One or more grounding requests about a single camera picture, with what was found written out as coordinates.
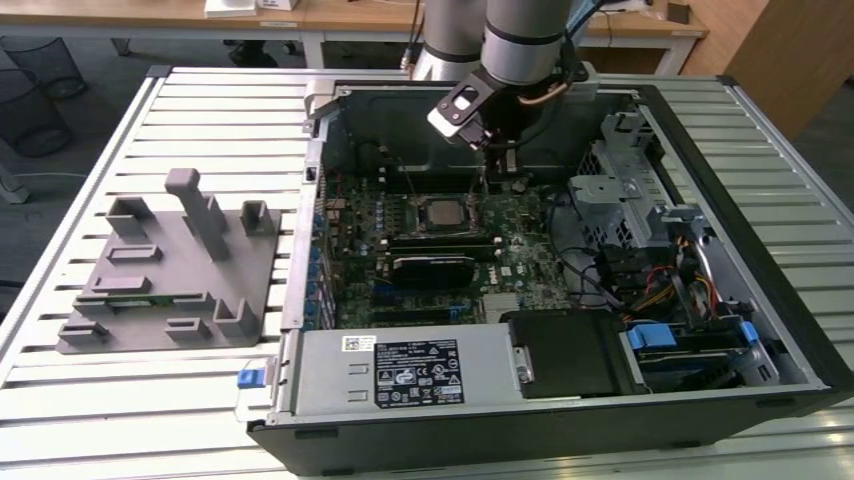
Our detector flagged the metal socket cover frame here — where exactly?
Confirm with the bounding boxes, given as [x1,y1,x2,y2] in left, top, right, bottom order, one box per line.
[468,174,488,232]

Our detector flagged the silver square CPU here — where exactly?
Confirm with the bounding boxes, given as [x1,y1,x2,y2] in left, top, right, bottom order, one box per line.
[426,197,472,229]

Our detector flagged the CPU socket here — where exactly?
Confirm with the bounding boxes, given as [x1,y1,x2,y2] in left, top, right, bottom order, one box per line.
[411,193,487,237]

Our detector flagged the black RAM slot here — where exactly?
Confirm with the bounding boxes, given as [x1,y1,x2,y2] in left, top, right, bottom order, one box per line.
[386,244,504,259]
[376,166,486,179]
[378,176,487,191]
[383,235,500,248]

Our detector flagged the silver metal drive cage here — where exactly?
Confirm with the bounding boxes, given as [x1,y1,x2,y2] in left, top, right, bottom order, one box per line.
[566,110,719,251]

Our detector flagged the green motherboard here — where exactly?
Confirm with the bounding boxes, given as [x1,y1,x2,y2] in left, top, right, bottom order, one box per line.
[320,169,628,331]

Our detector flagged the black graphics card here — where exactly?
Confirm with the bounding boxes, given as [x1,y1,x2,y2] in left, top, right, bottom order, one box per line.
[390,253,479,292]

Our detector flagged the small silver heatsink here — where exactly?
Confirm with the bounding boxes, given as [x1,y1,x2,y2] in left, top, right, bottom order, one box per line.
[480,293,523,322]

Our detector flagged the black office chair base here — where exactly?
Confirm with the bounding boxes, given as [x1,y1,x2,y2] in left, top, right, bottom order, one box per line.
[230,38,302,66]

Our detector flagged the long black expansion slot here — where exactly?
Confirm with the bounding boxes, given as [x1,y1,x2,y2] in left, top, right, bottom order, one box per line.
[370,308,463,325]

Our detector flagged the wooden cabinet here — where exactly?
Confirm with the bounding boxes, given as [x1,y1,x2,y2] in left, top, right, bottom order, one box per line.
[679,0,854,141]

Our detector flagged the black plastic shroud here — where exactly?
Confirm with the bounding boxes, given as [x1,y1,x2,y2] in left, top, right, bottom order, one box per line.
[498,308,648,400]

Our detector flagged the blue disk carrier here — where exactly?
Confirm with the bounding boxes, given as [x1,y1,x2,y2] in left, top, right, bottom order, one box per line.
[626,323,679,357]

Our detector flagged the grey plastic parts rack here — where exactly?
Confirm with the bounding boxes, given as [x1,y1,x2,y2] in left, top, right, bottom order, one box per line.
[56,167,286,355]

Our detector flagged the silver power supply unit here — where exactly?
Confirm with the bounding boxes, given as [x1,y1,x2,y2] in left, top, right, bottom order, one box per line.
[266,322,528,419]

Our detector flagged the wooden desk white legs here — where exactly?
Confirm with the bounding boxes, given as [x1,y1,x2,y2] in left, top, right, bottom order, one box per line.
[0,0,710,77]

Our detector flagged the green RAM stick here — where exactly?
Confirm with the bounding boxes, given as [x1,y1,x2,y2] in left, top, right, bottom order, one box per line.
[105,293,205,307]

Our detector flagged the black open PC case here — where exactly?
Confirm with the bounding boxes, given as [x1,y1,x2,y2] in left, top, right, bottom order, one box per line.
[234,75,854,477]

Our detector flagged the black mesh waste bin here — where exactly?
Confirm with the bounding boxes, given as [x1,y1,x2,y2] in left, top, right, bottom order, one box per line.
[0,68,75,157]
[5,37,88,99]

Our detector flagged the grey metal stand foot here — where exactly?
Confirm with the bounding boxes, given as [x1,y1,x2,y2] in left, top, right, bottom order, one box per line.
[0,149,32,206]

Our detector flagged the thick black cable conduit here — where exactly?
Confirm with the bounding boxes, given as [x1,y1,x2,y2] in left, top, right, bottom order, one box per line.
[516,19,586,107]

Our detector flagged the coloured wire bundle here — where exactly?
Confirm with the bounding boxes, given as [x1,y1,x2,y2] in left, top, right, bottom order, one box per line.
[626,239,726,321]

